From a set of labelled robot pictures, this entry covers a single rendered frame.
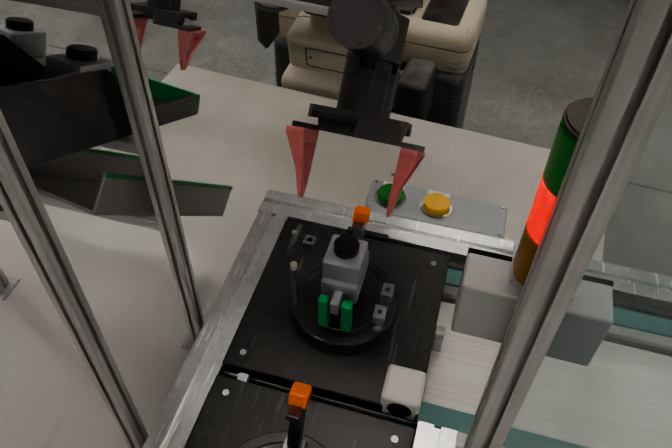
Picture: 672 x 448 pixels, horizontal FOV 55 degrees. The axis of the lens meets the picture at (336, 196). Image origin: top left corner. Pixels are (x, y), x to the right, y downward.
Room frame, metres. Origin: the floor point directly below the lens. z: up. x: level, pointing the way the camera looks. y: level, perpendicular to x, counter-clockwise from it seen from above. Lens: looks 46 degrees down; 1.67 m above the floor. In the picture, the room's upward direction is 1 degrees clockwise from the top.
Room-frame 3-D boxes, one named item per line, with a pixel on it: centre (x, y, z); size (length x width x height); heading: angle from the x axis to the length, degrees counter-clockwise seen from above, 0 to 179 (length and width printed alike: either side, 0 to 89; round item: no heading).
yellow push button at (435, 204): (0.67, -0.15, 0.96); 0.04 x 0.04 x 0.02
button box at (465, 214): (0.67, -0.15, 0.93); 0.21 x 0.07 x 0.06; 75
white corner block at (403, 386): (0.36, -0.08, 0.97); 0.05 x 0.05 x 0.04; 75
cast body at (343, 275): (0.47, -0.01, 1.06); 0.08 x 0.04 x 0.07; 165
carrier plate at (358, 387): (0.48, -0.01, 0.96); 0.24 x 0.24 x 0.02; 75
